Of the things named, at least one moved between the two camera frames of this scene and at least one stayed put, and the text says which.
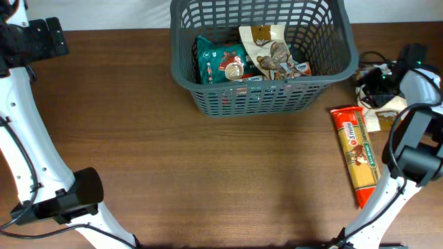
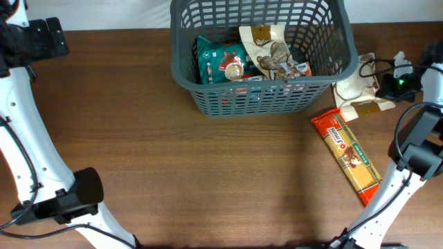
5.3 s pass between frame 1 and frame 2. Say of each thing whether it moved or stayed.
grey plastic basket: stayed
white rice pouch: moved
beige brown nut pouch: stayed
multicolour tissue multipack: stayed
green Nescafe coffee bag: stayed
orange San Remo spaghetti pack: moved
